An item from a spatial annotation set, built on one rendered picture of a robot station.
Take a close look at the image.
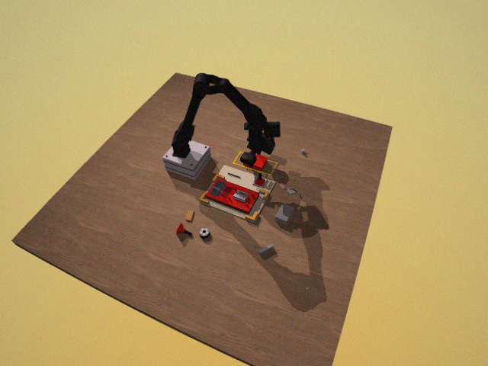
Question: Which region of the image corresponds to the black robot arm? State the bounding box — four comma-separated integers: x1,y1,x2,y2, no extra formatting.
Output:
172,72,281,159

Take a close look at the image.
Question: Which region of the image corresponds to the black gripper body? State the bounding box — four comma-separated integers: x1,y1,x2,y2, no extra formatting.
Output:
240,132,269,165

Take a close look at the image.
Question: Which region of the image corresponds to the tan flat rectangular block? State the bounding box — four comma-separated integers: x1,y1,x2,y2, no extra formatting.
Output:
185,210,194,221

